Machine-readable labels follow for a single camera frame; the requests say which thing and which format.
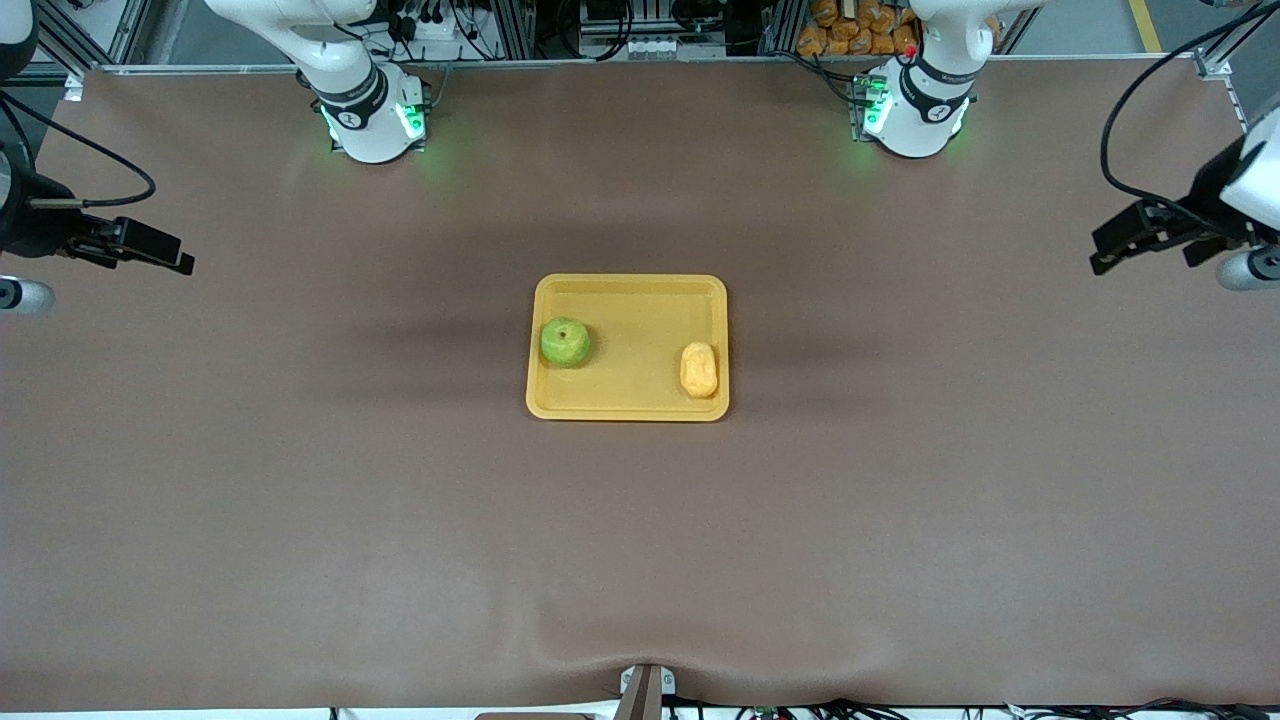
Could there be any green apple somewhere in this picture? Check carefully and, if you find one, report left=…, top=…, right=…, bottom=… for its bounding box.
left=540, top=317, right=593, bottom=370

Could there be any yellow potato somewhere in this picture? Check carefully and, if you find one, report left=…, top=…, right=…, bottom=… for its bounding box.
left=679, top=342, right=721, bottom=400

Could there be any yellow plastic tray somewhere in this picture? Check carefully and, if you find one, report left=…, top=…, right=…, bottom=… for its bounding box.
left=526, top=273, right=730, bottom=423

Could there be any bag of orange snacks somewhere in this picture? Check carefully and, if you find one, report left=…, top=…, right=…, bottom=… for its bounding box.
left=797, top=0, right=921, bottom=57

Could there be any white power strip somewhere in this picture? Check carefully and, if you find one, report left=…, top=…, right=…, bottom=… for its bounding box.
left=385, top=3, right=473, bottom=47

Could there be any grey electronics box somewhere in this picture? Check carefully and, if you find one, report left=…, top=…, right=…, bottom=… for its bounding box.
left=578, top=0, right=733, bottom=60

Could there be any brown table mat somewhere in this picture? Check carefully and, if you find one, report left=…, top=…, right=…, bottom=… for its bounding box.
left=0, top=55, right=1280, bottom=713

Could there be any metal table clamp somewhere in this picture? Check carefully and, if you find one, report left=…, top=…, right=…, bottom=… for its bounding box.
left=618, top=664, right=677, bottom=720

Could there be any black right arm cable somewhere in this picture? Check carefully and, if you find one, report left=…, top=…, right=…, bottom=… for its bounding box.
left=0, top=92, right=158, bottom=209

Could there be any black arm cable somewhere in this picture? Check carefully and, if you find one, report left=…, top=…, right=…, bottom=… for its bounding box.
left=1100, top=0, right=1261, bottom=213
left=0, top=92, right=158, bottom=209

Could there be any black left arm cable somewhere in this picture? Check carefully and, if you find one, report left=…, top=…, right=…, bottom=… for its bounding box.
left=1100, top=0, right=1261, bottom=213

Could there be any aluminium frame strut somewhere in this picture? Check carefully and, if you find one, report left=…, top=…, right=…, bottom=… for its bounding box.
left=30, top=0, right=153, bottom=77
left=1193, top=0, right=1271, bottom=79

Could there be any aluminium table edge rail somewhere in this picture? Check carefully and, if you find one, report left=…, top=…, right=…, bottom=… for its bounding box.
left=98, top=54, right=1201, bottom=77

